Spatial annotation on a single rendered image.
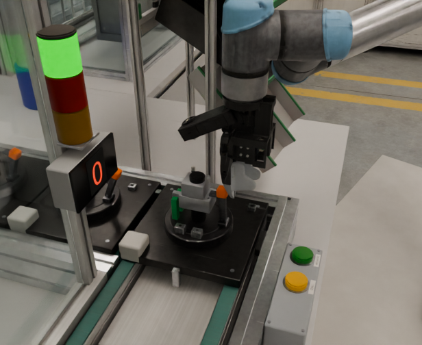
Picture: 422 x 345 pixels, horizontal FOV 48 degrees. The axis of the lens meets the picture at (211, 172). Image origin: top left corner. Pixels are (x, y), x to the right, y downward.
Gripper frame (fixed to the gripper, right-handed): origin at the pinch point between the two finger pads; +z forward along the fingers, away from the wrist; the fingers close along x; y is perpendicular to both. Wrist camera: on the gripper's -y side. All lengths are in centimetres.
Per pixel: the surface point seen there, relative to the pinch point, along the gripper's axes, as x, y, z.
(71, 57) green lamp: -19.9, -15.7, -31.2
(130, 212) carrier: -0.4, -21.5, 10.3
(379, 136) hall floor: 234, 41, 107
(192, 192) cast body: -2.2, -6.5, 0.3
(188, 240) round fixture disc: -6.8, -6.0, 8.4
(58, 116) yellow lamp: -21.4, -18.4, -23.3
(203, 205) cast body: -2.2, -4.5, 2.9
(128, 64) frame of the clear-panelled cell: 86, -65, 14
